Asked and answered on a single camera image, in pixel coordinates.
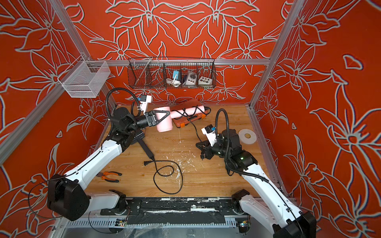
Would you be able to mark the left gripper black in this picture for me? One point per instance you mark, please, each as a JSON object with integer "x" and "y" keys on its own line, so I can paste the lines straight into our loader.
{"x": 152, "y": 111}

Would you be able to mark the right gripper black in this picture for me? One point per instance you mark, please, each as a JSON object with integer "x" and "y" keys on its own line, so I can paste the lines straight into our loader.
{"x": 200, "y": 145}

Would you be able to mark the pink hair dryer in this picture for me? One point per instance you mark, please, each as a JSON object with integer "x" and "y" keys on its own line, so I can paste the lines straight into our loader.
{"x": 167, "y": 124}

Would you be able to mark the black hair dryer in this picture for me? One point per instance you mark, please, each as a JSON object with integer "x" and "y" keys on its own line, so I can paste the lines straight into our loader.
{"x": 139, "y": 139}

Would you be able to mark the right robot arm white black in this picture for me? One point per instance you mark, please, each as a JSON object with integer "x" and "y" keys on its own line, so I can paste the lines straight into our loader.
{"x": 280, "y": 216}

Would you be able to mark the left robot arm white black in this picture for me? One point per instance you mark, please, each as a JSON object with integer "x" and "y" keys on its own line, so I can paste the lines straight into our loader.
{"x": 66, "y": 193}

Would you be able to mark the blue white small box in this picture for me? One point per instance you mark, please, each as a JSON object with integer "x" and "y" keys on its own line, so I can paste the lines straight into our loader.
{"x": 176, "y": 76}

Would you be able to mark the white round adapter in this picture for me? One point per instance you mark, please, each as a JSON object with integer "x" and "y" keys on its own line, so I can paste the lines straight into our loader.
{"x": 191, "y": 79}

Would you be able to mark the white tape roll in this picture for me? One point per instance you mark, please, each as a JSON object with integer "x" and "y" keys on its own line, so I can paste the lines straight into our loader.
{"x": 247, "y": 136}

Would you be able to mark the white power strip cube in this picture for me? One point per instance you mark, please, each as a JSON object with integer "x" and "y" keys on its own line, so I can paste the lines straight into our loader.
{"x": 205, "y": 81}

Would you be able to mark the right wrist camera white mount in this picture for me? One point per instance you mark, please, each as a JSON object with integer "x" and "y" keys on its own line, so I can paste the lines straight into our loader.
{"x": 210, "y": 133}

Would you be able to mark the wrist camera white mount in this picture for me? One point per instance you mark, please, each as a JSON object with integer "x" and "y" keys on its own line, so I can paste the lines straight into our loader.
{"x": 144, "y": 100}
{"x": 210, "y": 133}

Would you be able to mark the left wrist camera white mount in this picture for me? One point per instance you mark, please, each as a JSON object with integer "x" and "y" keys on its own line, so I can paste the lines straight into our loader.
{"x": 144, "y": 100}

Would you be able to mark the black wire wall basket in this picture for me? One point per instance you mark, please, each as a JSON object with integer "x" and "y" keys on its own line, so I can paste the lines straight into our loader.
{"x": 156, "y": 72}

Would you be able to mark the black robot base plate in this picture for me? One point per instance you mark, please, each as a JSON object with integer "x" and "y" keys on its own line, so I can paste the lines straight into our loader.
{"x": 180, "y": 211}

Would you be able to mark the clear acrylic wall bin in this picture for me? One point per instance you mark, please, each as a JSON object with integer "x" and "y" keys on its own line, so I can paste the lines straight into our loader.
{"x": 86, "y": 78}

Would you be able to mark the orange handled pliers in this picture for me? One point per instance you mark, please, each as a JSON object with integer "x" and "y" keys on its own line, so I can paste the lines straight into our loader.
{"x": 106, "y": 176}

